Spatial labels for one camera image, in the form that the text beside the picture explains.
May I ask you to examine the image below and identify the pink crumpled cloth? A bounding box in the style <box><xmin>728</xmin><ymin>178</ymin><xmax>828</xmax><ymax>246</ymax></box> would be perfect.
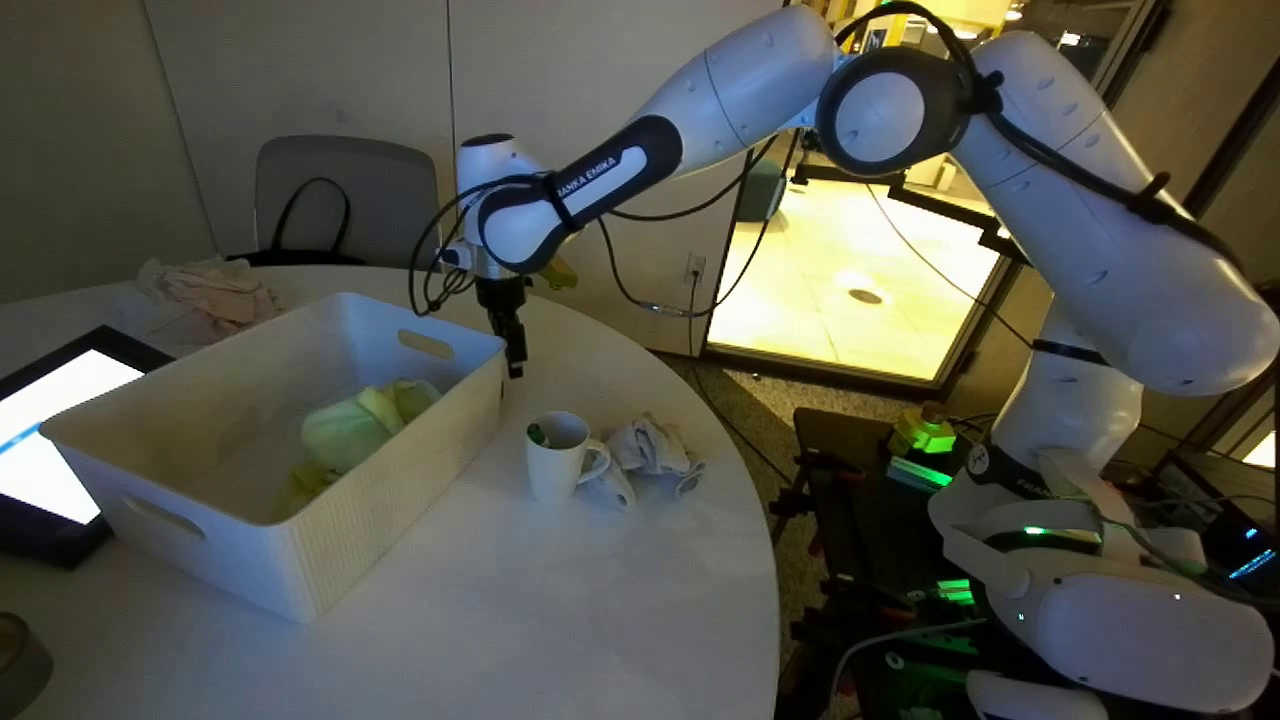
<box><xmin>132</xmin><ymin>253</ymin><xmax>293</xmax><ymax>340</ymax></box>

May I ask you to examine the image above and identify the dark green round object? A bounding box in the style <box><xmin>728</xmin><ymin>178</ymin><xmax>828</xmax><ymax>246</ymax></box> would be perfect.
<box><xmin>738</xmin><ymin>157</ymin><xmax>792</xmax><ymax>229</ymax></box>

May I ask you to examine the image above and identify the grey white cloth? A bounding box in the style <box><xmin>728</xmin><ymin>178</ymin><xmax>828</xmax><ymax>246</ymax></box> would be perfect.
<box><xmin>591</xmin><ymin>413</ymin><xmax>709</xmax><ymax>511</ymax></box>

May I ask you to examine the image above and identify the black tablet lit screen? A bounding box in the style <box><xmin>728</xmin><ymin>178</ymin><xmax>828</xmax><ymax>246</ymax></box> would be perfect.
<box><xmin>0</xmin><ymin>324</ymin><xmax>179</xmax><ymax>571</ymax></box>

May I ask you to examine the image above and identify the green glowing device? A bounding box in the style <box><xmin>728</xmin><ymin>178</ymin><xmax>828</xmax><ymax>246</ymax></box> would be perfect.
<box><xmin>884</xmin><ymin>409</ymin><xmax>968</xmax><ymax>501</ymax></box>

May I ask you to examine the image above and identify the white mug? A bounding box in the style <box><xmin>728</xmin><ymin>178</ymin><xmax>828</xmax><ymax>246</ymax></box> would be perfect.
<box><xmin>522</xmin><ymin>409</ymin><xmax>616</xmax><ymax>511</ymax></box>

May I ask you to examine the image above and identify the grey chair with bag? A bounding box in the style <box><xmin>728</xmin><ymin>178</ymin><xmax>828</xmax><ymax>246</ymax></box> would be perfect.
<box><xmin>248</xmin><ymin>130</ymin><xmax>449</xmax><ymax>275</ymax></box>

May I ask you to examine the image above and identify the pale green cloth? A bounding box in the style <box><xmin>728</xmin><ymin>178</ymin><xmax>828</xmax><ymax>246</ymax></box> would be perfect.
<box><xmin>295</xmin><ymin>374</ymin><xmax>444</xmax><ymax>477</ymax></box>

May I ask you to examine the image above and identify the bright yellow cloth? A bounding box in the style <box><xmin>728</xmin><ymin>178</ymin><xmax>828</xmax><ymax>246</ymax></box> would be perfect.
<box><xmin>281</xmin><ymin>454</ymin><xmax>349</xmax><ymax>509</ymax></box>

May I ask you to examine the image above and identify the white plastic box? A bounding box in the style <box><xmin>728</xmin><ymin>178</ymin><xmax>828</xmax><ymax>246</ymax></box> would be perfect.
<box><xmin>50</xmin><ymin>286</ymin><xmax>513</xmax><ymax>629</ymax></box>

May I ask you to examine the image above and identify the black device blue light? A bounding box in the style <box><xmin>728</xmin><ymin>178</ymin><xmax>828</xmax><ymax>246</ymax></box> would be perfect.
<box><xmin>1197</xmin><ymin>511</ymin><xmax>1280</xmax><ymax>593</ymax></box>

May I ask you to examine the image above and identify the white cable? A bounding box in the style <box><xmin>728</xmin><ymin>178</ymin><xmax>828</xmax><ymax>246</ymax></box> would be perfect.
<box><xmin>822</xmin><ymin>612</ymin><xmax>995</xmax><ymax>720</ymax></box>

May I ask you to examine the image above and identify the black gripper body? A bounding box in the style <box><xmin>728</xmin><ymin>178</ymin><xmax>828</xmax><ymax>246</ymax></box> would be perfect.
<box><xmin>471</xmin><ymin>273</ymin><xmax>533</xmax><ymax>330</ymax></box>

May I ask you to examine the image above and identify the black bag with strap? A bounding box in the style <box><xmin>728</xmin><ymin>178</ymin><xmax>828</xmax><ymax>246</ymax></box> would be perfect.
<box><xmin>225</xmin><ymin>171</ymin><xmax>449</xmax><ymax>275</ymax></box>

